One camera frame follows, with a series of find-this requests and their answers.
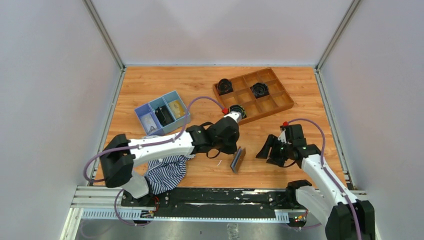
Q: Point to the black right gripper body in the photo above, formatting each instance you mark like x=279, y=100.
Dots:
x=284, y=148

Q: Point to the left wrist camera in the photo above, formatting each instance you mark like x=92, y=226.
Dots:
x=235, y=115

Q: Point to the blue three-compartment organizer box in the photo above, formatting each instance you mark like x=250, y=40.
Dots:
x=150, y=106

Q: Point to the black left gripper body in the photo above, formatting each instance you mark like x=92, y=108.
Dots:
x=227, y=146

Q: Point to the wooden nine-compartment tray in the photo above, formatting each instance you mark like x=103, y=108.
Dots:
x=277, y=101

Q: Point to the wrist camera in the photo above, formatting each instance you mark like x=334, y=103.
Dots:
x=235, y=115
x=285, y=133

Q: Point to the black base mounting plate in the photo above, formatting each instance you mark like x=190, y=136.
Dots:
x=217, y=203

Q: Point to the aluminium front rail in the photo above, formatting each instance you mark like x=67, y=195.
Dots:
x=101, y=203

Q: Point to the black rolled belt centre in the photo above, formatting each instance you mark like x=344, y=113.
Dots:
x=259, y=90

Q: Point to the blue white striped cloth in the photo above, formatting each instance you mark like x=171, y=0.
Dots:
x=164, y=174

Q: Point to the black rolled belt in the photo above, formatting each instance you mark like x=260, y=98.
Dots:
x=259, y=90
x=239, y=109
x=224, y=86

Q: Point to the white card in organizer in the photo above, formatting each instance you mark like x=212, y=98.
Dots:
x=148, y=123

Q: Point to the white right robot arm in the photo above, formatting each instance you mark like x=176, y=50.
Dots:
x=342, y=214

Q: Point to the yellow card in organizer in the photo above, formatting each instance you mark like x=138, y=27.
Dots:
x=177, y=108

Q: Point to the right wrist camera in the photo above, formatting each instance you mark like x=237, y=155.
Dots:
x=285, y=133

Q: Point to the black rolled belt back left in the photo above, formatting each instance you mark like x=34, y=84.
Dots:
x=224, y=86

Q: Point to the brown leather card holder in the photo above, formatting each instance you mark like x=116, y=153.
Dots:
x=238, y=158

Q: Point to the black card in organizer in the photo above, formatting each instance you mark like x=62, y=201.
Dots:
x=163, y=115

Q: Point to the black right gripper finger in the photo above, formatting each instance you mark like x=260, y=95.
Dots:
x=279, y=161
x=265, y=150

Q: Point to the black rolled belt front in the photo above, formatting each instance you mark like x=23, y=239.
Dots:
x=239, y=109

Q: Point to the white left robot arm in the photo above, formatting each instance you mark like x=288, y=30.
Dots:
x=122, y=155

